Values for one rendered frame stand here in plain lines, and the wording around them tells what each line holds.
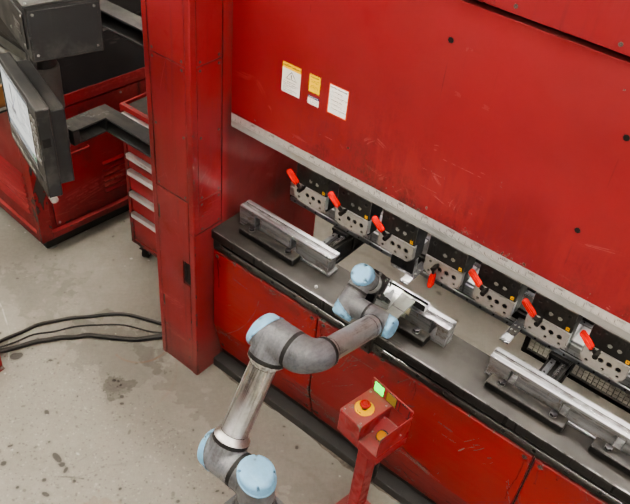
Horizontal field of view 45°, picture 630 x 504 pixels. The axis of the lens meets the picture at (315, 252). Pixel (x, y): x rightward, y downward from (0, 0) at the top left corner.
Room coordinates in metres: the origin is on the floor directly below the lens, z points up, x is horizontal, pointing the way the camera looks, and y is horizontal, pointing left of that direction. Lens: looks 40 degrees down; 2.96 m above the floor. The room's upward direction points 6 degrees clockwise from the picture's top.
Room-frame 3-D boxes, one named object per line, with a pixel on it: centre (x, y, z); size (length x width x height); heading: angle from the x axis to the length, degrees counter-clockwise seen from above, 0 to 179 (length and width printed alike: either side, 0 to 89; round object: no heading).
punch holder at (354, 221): (2.28, -0.14, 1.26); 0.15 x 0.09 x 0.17; 55
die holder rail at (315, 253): (2.47, 0.12, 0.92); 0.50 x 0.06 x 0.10; 55
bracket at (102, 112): (2.68, 0.89, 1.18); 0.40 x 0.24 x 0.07; 55
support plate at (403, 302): (2.03, -0.24, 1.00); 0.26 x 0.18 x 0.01; 145
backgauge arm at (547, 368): (2.12, -1.04, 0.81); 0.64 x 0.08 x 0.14; 145
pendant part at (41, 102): (2.36, 1.06, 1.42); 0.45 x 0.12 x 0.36; 37
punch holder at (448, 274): (2.05, -0.47, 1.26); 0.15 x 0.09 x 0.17; 55
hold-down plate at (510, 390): (1.76, -0.79, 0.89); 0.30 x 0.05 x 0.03; 55
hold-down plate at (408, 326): (2.08, -0.33, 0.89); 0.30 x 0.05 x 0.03; 55
